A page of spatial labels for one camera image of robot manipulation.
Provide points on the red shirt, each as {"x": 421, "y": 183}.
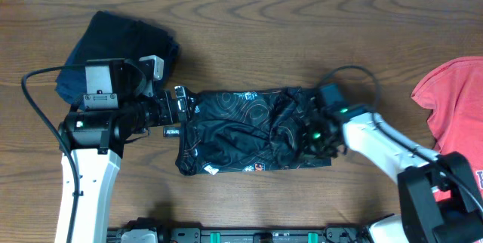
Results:
{"x": 453, "y": 94}

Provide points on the folded dark navy clothes stack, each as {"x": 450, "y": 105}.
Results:
{"x": 111, "y": 36}

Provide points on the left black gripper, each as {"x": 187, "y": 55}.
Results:
{"x": 184, "y": 113}

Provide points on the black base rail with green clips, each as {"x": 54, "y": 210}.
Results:
{"x": 150, "y": 230}

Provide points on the black jersey with orange contour lines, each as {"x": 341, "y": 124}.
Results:
{"x": 246, "y": 131}

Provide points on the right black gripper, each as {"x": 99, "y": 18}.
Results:
{"x": 303, "y": 136}

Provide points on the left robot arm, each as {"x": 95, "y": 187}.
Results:
{"x": 94, "y": 142}

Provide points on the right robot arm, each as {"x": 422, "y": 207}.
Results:
{"x": 438, "y": 198}

